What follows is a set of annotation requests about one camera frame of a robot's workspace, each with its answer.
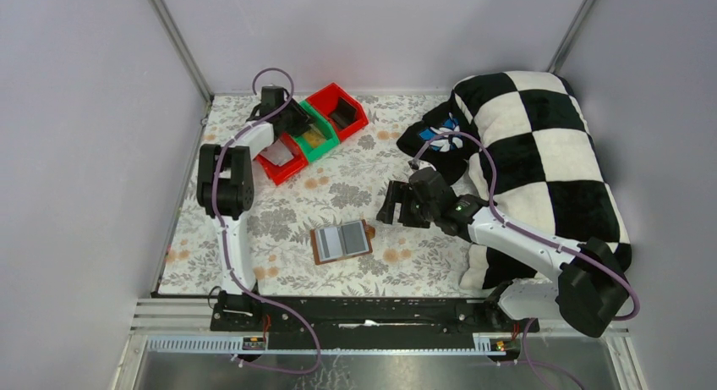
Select gold VIP card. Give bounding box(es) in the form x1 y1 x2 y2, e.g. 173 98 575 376
301 125 326 150

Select silver card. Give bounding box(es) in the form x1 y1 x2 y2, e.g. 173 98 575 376
260 140 294 167

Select brown leather card holder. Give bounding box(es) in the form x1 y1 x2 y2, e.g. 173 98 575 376
310 220 375 266

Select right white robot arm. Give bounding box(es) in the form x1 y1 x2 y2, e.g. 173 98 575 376
376 168 630 338

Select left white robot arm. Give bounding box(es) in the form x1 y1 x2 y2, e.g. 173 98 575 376
196 85 313 304

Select red bin far right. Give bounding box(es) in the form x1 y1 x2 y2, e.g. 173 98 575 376
307 83 369 142

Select red bin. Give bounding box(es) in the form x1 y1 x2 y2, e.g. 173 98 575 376
307 83 369 142
256 133 309 186

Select green bin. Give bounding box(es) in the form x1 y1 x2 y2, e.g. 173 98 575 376
292 101 340 163

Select black cap with blue logo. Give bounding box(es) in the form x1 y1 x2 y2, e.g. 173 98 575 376
397 98 479 184

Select black item in red bin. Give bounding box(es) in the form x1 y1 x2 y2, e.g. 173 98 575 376
329 98 357 130

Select floral table cloth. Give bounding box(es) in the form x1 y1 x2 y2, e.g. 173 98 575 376
157 94 482 297

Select red bin near left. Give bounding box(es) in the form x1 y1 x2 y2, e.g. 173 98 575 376
256 133 309 186

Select checkered black white pillow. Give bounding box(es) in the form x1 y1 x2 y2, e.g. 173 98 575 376
450 71 632 269

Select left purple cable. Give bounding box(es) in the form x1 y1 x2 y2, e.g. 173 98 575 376
211 68 323 376

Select purple cable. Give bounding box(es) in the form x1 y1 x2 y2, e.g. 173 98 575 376
211 68 323 376
408 130 642 390

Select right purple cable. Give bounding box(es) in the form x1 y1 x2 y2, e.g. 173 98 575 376
408 130 642 390

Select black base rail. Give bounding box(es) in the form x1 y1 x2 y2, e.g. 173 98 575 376
210 293 539 351

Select aluminium frame rails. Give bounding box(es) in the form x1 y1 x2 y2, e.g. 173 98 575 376
131 297 632 358

